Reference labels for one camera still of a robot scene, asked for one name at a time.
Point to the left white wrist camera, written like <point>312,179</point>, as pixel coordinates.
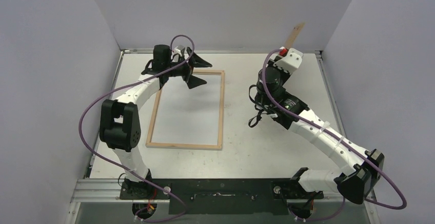
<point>179,50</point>

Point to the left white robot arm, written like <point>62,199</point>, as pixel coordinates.
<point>120,126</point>

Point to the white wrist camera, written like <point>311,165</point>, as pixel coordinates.
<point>288,60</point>
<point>179,50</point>

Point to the aluminium rail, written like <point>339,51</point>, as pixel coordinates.
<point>108,191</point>

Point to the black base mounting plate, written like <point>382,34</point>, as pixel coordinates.
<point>224,196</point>

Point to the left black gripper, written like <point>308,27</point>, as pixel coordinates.
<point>195,62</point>

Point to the brown cardboard backing board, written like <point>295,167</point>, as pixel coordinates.
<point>293,35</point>

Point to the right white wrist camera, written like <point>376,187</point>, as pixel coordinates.
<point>288,60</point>

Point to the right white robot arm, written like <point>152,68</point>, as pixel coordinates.
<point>355,176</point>

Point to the white wooden picture frame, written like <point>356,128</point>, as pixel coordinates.
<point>221,113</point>

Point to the printed photo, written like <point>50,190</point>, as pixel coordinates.
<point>190,113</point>

